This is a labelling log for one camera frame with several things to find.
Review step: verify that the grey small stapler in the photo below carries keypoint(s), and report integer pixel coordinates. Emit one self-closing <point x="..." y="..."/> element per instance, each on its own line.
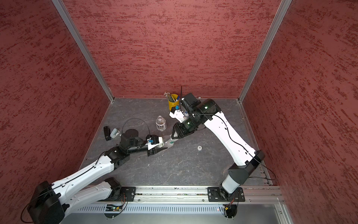
<point x="115" y="132"/>

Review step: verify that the perforated cable tray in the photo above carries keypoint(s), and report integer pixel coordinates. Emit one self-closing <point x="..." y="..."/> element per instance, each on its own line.
<point x="155" y="209"/>

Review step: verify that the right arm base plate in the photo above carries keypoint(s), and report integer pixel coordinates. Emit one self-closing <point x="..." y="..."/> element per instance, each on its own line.
<point x="218" y="194"/>

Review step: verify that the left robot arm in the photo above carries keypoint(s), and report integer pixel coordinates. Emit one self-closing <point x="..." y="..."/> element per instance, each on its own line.
<point x="52" y="202"/>

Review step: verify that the black stapler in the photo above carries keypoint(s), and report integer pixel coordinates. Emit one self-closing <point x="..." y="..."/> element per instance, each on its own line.
<point x="107" y="133"/>

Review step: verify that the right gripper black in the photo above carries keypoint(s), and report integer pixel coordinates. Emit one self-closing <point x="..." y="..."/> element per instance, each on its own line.
<point x="182" y="130"/>

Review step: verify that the yellow pencil cup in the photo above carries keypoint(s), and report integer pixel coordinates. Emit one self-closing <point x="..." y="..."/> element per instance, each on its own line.
<point x="175" y="104"/>

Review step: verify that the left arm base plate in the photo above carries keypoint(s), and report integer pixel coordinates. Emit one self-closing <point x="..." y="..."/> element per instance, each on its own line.
<point x="122" y="194"/>

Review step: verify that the aluminium mounting rail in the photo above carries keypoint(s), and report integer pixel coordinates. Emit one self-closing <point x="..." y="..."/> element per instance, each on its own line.
<point x="174" y="194"/>

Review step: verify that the pencils bundle in cup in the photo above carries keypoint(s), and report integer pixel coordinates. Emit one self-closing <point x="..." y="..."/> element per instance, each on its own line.
<point x="169" y="97"/>

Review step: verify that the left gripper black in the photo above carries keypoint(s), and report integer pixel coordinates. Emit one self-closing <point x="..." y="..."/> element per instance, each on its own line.
<point x="152" y="152"/>

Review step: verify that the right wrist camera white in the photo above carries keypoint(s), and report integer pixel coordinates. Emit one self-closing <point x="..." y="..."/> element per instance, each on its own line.
<point x="177" y="114"/>

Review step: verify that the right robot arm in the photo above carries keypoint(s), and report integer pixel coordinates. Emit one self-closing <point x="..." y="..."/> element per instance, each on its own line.
<point x="192" y="112"/>

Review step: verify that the small clear bottle white label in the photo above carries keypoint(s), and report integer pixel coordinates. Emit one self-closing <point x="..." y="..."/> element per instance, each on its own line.
<point x="161" y="123"/>

